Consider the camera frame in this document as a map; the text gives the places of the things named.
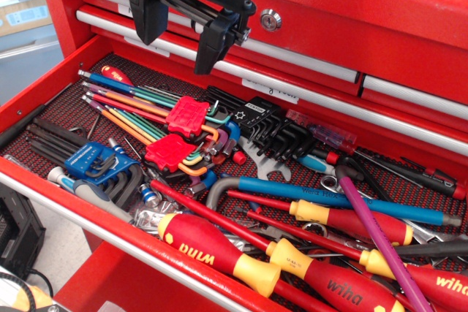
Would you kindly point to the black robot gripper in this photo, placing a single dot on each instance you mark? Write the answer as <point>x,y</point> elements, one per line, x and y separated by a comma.
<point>224,21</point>

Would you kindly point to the upper red hex key holder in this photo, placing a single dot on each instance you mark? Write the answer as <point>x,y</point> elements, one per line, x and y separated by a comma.
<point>187,116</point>

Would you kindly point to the red hex key holder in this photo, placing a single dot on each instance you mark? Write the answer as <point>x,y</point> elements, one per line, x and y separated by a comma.
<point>168,152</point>
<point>187,116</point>

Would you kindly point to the blue long hex key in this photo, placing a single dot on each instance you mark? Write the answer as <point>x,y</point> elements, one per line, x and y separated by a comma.
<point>159,97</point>

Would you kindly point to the lower red hex key holder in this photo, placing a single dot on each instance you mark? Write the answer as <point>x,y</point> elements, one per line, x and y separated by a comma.
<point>168,152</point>

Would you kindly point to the black Torx key set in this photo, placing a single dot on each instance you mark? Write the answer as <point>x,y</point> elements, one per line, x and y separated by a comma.
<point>265,125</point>

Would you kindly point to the blue hex key holder set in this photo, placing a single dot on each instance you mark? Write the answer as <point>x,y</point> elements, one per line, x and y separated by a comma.
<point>114,172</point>

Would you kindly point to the large violet Allen key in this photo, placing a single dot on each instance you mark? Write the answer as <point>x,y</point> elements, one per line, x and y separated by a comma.
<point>397,267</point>

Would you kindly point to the large blue Allen key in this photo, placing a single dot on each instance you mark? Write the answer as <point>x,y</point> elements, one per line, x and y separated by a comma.
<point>324,197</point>

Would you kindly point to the silver cabinet lock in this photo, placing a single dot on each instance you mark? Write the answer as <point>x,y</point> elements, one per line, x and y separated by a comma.
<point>270,20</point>

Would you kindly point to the small red Wiha screwdriver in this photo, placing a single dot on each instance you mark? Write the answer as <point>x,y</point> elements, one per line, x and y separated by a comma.
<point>116,74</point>

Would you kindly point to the small red cap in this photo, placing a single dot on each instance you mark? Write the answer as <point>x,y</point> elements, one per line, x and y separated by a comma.
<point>239,157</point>

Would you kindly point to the silver open-end wrench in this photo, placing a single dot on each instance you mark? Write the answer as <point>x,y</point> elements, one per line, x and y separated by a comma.
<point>265,165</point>

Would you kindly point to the blue silver bit holder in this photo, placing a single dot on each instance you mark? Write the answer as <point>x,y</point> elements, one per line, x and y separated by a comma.
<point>150,198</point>

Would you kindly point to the red tool chest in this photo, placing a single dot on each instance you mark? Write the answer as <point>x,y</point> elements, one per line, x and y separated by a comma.
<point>394,72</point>

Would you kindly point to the large red yellow Wiha screwdriver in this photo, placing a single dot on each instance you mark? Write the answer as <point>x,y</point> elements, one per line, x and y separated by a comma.
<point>199,239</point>

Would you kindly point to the open red drawer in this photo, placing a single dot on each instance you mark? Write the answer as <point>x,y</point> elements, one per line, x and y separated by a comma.
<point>156,277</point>

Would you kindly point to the black box on floor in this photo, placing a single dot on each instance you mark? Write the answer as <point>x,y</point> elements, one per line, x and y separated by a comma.
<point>22,233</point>

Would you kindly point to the black red pen tool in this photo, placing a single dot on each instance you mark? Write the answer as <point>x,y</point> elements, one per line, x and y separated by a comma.
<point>433,179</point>

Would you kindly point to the red yellow screwdriver upper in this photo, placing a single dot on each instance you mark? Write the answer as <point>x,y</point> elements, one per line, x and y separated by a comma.
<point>398,232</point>

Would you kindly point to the long red Wiha screwdriver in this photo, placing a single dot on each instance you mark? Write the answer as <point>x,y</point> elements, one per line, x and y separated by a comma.
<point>344,289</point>

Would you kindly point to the red yellow screwdriver right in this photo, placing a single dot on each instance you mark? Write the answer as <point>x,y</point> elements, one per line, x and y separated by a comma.
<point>444,288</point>

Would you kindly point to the blue white handle screwdriver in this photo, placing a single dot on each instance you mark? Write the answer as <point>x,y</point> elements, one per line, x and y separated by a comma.
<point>316,164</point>

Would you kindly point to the grey blue handle screwdriver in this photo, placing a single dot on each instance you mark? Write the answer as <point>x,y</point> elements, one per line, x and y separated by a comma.
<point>88,192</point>

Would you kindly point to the clear purple handle screwdriver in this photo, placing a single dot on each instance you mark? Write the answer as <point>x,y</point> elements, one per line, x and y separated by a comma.
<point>326,132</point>

